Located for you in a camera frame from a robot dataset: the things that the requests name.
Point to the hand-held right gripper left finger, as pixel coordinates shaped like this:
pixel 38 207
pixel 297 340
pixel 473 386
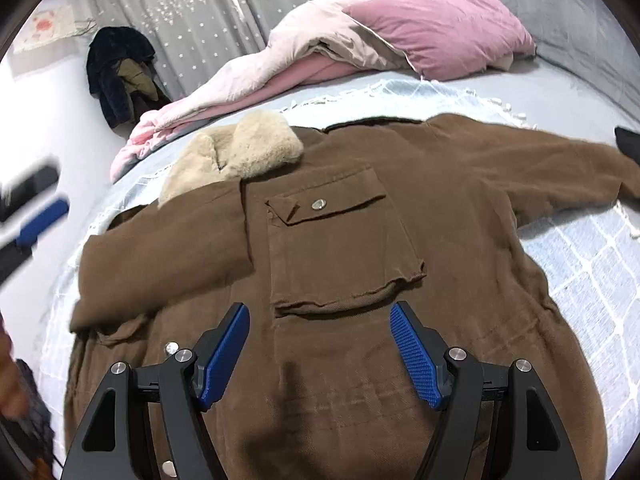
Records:
pixel 225 355

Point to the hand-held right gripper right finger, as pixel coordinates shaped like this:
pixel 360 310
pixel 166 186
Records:
pixel 415 355

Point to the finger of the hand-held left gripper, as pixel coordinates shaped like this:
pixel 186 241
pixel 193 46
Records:
pixel 42 220
pixel 35 180

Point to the brown coat with fur collar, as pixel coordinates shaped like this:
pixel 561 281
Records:
pixel 350 185

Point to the person's left forearm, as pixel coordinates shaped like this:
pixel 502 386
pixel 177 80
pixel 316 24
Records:
pixel 7 375

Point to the dark hanging jacket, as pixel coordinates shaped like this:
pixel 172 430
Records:
pixel 110 85

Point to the light blue checked fringed blanket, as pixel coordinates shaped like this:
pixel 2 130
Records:
pixel 590 270

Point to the grey star-print curtain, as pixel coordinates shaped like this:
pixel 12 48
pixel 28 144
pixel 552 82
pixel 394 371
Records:
pixel 200 10

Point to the pink duvet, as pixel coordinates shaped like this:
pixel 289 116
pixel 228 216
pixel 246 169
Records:
pixel 425 25

